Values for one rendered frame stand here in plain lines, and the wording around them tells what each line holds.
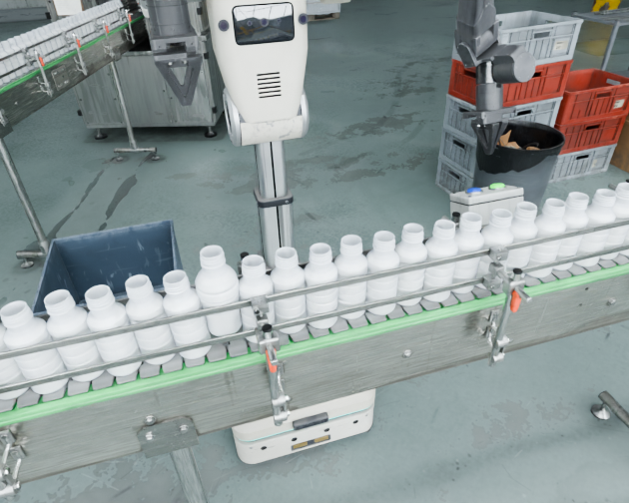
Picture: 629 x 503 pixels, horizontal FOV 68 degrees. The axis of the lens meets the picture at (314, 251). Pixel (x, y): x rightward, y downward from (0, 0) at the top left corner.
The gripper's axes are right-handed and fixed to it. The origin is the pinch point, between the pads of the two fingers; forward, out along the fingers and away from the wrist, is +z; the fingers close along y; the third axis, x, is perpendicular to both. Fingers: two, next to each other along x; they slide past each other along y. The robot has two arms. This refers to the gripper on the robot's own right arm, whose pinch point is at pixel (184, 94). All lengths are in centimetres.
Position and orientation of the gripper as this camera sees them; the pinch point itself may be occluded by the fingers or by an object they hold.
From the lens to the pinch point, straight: 81.2
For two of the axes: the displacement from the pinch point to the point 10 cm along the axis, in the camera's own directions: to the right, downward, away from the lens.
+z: 0.3, 8.2, 5.7
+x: 9.5, -1.9, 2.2
